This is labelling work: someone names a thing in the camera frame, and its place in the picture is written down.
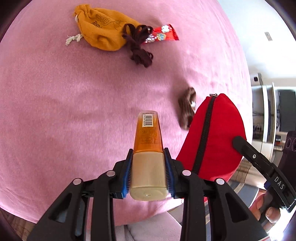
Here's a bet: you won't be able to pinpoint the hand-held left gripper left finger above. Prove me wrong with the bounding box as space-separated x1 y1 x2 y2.
27 148 134 241

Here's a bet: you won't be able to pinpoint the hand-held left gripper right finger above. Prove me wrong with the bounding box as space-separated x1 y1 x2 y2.
163 147 270 241

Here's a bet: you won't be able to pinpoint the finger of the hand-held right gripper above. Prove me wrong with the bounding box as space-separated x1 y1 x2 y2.
232 136 276 178

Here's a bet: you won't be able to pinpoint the red zip pouch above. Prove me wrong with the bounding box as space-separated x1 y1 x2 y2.
176 93 247 181

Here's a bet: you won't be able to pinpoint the orange tube with beige cap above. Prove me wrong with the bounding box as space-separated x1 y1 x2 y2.
129 111 169 201

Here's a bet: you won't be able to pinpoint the person's right hand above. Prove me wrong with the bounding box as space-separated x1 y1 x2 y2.
250 191 282 227

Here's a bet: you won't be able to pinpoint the white desk shelving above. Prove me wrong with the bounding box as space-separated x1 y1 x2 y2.
251 73 296 160

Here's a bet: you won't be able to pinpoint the brown wrapper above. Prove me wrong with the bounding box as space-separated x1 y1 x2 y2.
178 87 197 130

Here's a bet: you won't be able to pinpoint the red snack wrapper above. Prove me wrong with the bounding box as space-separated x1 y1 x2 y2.
141 24 180 45

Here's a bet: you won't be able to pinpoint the dark fabric hair tie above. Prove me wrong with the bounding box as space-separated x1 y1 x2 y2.
122 23 154 68

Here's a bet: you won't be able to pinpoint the mustard yellow drawstring pouch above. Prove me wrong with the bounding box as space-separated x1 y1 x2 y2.
65 5 142 52

